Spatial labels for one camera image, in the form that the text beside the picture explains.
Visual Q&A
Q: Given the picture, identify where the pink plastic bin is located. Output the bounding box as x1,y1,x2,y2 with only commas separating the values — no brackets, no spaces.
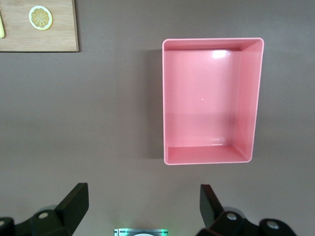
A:
162,37,265,165

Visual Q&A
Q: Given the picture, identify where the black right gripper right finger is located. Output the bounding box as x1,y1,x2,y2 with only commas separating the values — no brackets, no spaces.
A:
199,184,295,236

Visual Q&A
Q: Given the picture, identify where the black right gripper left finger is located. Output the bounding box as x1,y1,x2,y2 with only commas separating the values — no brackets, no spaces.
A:
0,182,89,236

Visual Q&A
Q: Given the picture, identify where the lemon slice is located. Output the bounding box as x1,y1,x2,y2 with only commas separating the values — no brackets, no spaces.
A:
29,5,54,31

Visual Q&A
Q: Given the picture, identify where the wooden cutting board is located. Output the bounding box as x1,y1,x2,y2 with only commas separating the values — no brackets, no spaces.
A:
0,0,79,53

